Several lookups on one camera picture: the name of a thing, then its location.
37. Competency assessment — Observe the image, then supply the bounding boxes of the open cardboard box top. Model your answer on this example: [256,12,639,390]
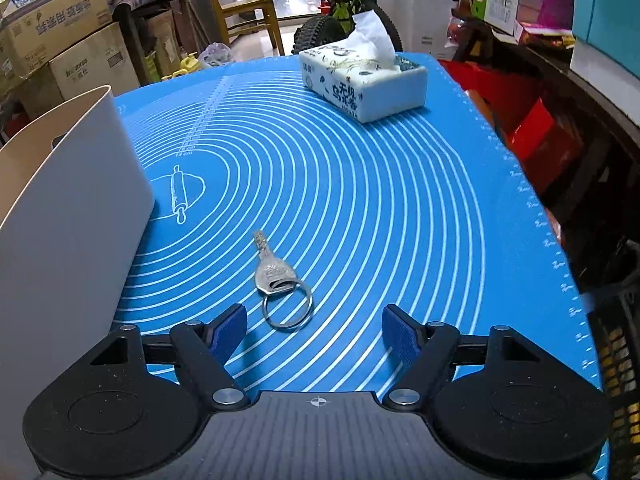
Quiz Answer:
[1,0,112,88]

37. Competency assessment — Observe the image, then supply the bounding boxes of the blue silicone baking mat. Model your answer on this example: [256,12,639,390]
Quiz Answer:
[115,54,600,412]

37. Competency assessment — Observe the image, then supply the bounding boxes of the stacked cardboard boxes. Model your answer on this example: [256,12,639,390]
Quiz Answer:
[16,23,140,119]

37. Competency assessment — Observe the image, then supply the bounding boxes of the green black bicycle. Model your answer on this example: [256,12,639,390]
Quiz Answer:
[292,0,404,54]

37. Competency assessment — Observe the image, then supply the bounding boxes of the yellow oil jug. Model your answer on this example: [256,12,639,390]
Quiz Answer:
[162,53,203,80]

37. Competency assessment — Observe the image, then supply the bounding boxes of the beige plastic storage bin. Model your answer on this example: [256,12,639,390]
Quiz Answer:
[1,86,154,479]

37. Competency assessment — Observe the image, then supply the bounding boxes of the white tissue box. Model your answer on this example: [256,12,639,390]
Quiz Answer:
[298,11,427,124]

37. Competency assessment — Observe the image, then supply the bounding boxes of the silver key with ring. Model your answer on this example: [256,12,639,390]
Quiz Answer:
[253,230,314,330]

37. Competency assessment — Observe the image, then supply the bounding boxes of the wooden chair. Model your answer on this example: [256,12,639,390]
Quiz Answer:
[209,0,285,56]

